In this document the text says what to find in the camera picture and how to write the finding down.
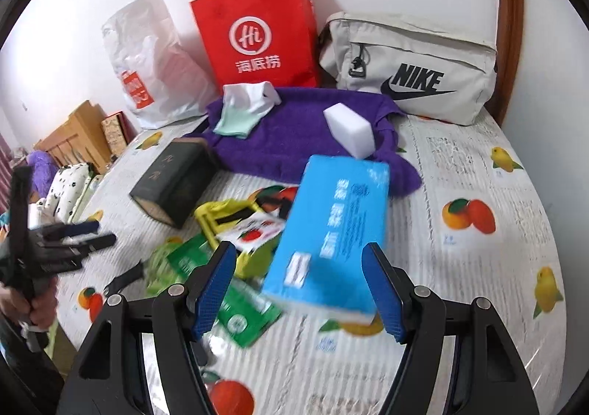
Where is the wooden door frame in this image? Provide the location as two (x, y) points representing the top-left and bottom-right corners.
(490, 0), (525, 121)

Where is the green tissue pack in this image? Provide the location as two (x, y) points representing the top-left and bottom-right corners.
(144, 242), (185, 299)

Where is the white spotted pillow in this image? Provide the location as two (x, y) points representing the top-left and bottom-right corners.
(37, 162), (93, 223)

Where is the person's left forearm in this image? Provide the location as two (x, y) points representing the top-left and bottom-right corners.
(0, 327), (65, 415)

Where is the purple plush toy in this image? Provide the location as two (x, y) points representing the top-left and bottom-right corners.
(25, 150), (58, 204)

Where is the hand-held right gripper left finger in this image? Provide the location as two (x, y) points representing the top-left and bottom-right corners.
(55, 241), (237, 415)

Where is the lime green packet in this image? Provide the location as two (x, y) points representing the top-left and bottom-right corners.
(234, 235), (277, 280)

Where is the white sock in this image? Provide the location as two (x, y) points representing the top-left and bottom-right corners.
(222, 80), (281, 121)

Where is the purple towel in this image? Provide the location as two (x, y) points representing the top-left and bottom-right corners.
(205, 87), (423, 199)

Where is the red paper bag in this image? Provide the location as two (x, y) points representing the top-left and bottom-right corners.
(190, 0), (320, 91)

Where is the patterned box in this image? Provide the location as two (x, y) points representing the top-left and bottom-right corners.
(100, 111), (139, 159)

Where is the person's left hand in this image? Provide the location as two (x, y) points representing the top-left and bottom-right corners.
(0, 274), (58, 334)

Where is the yellow plastic clip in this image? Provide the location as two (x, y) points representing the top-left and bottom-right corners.
(193, 200), (264, 251)

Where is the blue tissue pack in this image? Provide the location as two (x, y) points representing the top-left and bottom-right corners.
(261, 154), (391, 326)

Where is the fruit print sachet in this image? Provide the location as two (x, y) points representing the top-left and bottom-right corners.
(221, 212), (287, 254)

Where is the mint green cloth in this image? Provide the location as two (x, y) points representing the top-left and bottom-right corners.
(212, 104), (259, 140)

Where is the wooden furniture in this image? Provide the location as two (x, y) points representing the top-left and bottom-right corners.
(34, 99), (113, 174)

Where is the white plastic bag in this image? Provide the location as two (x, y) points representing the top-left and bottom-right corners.
(101, 0), (219, 130)

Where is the white sponge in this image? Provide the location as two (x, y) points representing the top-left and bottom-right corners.
(323, 103), (374, 159)

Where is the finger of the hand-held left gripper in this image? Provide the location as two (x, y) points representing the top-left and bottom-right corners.
(43, 220), (100, 238)
(46, 233), (117, 273)

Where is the green sachet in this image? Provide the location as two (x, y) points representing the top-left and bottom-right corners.
(216, 279), (283, 349)
(166, 233), (217, 278)

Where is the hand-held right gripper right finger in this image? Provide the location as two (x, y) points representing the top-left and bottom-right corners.
(361, 242), (541, 415)

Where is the grey waist bag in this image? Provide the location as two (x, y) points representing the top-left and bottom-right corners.
(317, 11), (499, 126)

